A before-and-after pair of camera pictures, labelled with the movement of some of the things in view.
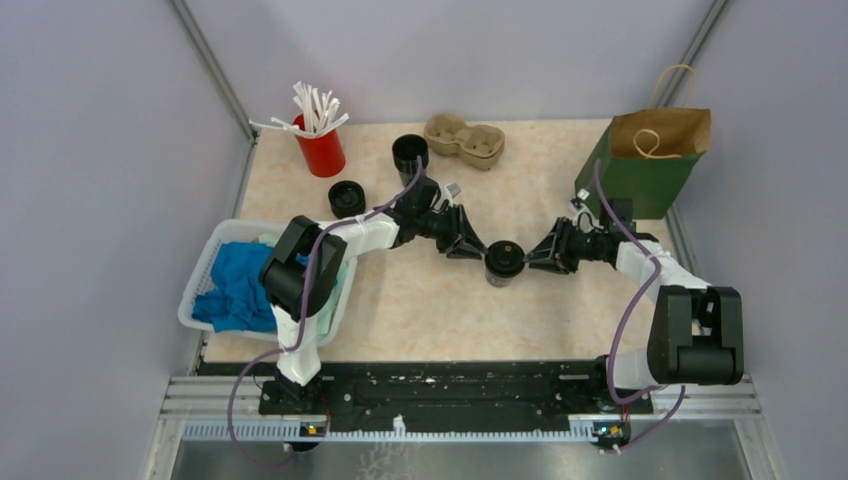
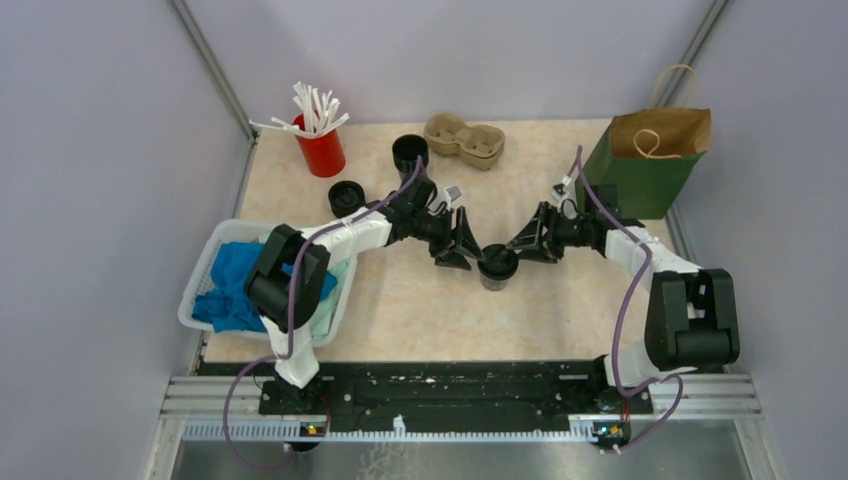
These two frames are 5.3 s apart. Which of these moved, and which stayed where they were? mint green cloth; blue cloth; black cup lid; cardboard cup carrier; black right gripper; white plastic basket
Moved: black right gripper; black cup lid
Stayed: mint green cloth; blue cloth; cardboard cup carrier; white plastic basket
